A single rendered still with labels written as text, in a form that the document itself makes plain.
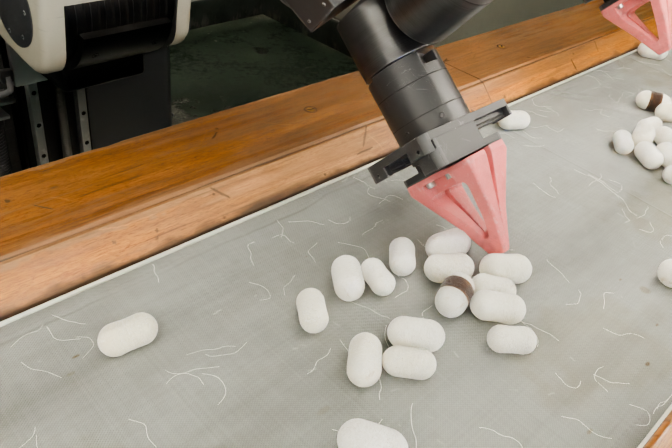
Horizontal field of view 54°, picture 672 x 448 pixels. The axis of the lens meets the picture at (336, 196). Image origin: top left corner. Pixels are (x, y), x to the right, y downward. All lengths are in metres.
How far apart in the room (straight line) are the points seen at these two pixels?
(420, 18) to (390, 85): 0.06
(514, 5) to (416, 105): 1.82
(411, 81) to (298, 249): 0.14
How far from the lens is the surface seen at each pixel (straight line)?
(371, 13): 0.48
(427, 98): 0.47
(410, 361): 0.40
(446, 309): 0.44
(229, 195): 0.51
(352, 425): 0.36
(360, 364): 0.39
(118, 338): 0.40
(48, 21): 0.90
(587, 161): 0.69
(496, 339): 0.43
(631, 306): 0.52
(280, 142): 0.56
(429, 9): 0.44
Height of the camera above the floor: 1.05
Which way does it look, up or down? 34 degrees down
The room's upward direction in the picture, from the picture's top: 8 degrees clockwise
